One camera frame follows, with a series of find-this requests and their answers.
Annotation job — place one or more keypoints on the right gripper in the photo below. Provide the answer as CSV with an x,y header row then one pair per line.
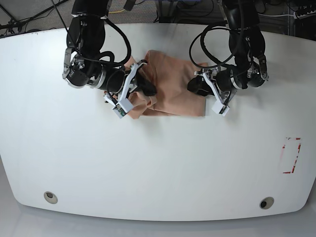
x,y
115,81

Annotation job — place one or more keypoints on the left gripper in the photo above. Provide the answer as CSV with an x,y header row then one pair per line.
x,y
214,82

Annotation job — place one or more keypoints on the peach T-shirt with emoji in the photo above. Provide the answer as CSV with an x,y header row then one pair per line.
x,y
170,76

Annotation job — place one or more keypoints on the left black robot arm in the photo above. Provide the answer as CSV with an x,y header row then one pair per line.
x,y
247,64

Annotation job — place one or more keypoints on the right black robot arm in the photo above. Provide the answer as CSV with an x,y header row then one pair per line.
x,y
85,63

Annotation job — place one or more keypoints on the red tape rectangle marking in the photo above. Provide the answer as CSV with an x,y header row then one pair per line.
x,y
289,154

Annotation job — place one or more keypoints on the white power strip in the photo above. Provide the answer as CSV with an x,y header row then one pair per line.
x,y
305,11

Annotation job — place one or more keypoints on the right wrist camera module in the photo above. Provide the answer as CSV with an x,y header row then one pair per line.
x,y
122,108

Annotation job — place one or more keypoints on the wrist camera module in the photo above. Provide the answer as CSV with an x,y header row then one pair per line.
x,y
219,108
122,108

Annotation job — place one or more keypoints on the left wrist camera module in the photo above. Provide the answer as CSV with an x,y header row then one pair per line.
x,y
219,108

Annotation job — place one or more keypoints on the right table cable grommet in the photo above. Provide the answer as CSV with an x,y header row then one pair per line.
x,y
266,203

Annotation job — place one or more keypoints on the table cable grommet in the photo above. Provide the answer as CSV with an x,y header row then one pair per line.
x,y
266,203
50,197

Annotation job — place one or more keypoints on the left table cable grommet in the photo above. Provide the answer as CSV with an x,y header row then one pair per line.
x,y
50,197

